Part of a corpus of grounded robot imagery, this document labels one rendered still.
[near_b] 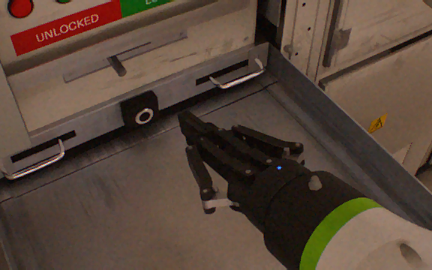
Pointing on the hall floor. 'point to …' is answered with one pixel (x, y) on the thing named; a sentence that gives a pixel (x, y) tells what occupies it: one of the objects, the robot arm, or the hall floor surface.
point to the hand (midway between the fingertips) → (196, 131)
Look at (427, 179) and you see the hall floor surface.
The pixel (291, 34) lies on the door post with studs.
